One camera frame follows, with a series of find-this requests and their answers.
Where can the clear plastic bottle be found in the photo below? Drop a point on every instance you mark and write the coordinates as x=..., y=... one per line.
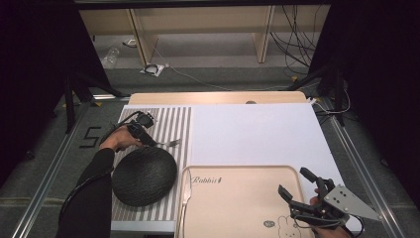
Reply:
x=110, y=58

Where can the black curtain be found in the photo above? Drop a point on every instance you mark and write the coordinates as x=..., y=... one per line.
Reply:
x=36, y=72
x=379, y=82

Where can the small white floor object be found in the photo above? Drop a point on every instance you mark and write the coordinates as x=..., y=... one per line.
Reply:
x=130, y=43

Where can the silver fork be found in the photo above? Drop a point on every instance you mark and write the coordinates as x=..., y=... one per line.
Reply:
x=170, y=143

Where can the beige tray with rabbit print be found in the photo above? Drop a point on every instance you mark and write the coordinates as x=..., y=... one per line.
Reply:
x=237, y=205

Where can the white board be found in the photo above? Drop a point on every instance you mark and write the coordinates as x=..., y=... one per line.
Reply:
x=257, y=135

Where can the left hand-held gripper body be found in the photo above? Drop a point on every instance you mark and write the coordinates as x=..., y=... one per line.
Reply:
x=145, y=119

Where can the light wooden shelf unit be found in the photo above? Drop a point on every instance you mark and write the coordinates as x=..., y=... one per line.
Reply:
x=204, y=20

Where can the grey striped placemat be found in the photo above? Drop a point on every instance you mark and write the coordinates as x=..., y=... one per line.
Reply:
x=171, y=125

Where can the dark table grommet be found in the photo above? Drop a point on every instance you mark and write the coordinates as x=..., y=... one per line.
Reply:
x=251, y=102

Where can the person's left hand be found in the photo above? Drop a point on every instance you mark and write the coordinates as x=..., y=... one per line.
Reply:
x=120, y=139

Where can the black metal stand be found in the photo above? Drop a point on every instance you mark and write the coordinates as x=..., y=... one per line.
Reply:
x=336, y=92
x=70, y=105

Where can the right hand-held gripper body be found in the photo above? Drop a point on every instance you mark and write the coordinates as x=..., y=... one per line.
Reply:
x=350, y=202

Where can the person's right hand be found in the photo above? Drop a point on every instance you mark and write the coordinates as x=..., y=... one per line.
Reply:
x=332, y=233

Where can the metal floor rail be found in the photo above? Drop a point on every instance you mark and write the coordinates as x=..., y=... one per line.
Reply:
x=366, y=175
x=49, y=172

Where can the dark grey round plate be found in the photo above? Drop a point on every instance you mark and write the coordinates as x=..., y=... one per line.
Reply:
x=143, y=177

